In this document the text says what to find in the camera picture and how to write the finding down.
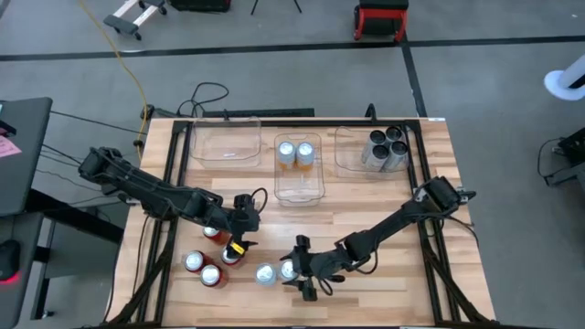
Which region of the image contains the pink paper note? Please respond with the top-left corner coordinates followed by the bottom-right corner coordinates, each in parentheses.
top-left (0, 135), bottom-right (23, 159)

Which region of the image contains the black tripod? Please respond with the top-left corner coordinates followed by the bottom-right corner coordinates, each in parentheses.
top-left (250, 0), bottom-right (303, 15)

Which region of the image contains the dark grey side desk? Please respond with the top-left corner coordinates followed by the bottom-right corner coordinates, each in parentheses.
top-left (0, 212), bottom-right (56, 329)

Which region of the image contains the black floor equipment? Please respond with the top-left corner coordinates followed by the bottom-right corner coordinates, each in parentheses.
top-left (537, 127), bottom-right (585, 188)

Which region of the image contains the wide clear plastic bin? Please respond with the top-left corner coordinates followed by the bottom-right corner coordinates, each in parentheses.
top-left (189, 116), bottom-right (263, 169)
top-left (334, 125), bottom-right (410, 179)

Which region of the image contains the black computer mouse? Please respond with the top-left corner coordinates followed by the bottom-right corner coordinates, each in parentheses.
top-left (0, 239), bottom-right (22, 282)

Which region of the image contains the black looped floor cable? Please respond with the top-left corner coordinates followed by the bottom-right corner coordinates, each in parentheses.
top-left (175, 81), bottom-right (229, 118)

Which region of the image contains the red stool black cushion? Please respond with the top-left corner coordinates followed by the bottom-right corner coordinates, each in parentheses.
top-left (354, 0), bottom-right (410, 43)

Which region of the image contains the black equipment case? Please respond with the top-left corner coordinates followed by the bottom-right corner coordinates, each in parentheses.
top-left (169, 0), bottom-right (232, 13)

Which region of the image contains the black desk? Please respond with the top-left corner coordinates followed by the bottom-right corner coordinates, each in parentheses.
top-left (0, 97), bottom-right (54, 216)

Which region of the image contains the white round stand base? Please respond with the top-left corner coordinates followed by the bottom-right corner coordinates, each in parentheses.
top-left (542, 53), bottom-right (585, 101)

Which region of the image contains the yellow cable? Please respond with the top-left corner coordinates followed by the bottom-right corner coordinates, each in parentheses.
top-left (77, 0), bottom-right (150, 161)

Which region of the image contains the thin black floor cable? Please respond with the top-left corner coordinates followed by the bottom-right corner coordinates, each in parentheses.
top-left (49, 109), bottom-right (147, 136)

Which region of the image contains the narrow clear plastic bin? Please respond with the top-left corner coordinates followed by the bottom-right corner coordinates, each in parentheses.
top-left (272, 132), bottom-right (326, 207)

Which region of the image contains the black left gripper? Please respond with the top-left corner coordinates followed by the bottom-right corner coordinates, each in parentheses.
top-left (227, 194), bottom-right (262, 253)

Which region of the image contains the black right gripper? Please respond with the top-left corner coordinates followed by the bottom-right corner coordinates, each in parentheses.
top-left (281, 235), bottom-right (330, 302)

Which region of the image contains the wheeled dolly cart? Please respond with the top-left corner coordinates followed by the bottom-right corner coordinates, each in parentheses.
top-left (103, 0), bottom-right (168, 41)

